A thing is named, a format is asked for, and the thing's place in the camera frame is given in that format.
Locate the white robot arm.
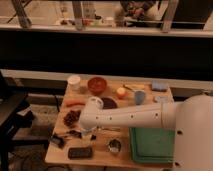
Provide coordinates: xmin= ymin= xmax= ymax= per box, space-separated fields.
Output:
xmin=79 ymin=95 xmax=213 ymax=171

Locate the purple bowl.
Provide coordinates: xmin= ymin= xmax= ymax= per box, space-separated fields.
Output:
xmin=102 ymin=97 xmax=117 ymax=109

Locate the red bowl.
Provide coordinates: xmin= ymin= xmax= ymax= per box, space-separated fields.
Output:
xmin=87 ymin=77 xmax=107 ymax=95

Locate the black rectangular sponge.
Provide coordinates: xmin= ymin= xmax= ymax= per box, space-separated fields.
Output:
xmin=68 ymin=147 xmax=93 ymax=159

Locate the dark red grape bunch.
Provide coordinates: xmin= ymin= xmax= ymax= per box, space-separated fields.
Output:
xmin=63 ymin=110 xmax=81 ymax=127

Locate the black clip tool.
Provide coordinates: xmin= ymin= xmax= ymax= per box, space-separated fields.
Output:
xmin=50 ymin=133 xmax=65 ymax=148

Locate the small metal cup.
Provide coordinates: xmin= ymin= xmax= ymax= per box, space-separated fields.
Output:
xmin=108 ymin=139 xmax=122 ymax=155

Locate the orange carrot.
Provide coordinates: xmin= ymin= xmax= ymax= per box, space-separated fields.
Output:
xmin=65 ymin=100 xmax=85 ymax=107

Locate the orange fruit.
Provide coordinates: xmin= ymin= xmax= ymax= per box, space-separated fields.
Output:
xmin=116 ymin=87 xmax=127 ymax=99

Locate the white plastic cup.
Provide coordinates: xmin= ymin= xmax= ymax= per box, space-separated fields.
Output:
xmin=67 ymin=75 xmax=81 ymax=90

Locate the green plastic tray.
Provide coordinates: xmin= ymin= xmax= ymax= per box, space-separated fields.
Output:
xmin=129 ymin=128 xmax=175 ymax=164

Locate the yellow banana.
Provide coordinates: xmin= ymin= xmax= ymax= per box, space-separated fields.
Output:
xmin=123 ymin=84 xmax=145 ymax=91

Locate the blue cup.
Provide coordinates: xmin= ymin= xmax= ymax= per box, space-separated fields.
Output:
xmin=134 ymin=91 xmax=146 ymax=105

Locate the black chair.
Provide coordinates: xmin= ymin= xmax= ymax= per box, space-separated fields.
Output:
xmin=0 ymin=72 xmax=34 ymax=171

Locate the grey crumpled cloth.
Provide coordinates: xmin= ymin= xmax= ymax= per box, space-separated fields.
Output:
xmin=154 ymin=96 xmax=170 ymax=103

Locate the blue sponge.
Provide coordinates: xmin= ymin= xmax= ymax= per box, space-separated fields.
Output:
xmin=152 ymin=82 xmax=167 ymax=92

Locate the person in background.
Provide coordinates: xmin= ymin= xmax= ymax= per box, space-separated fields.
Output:
xmin=114 ymin=0 xmax=158 ymax=27

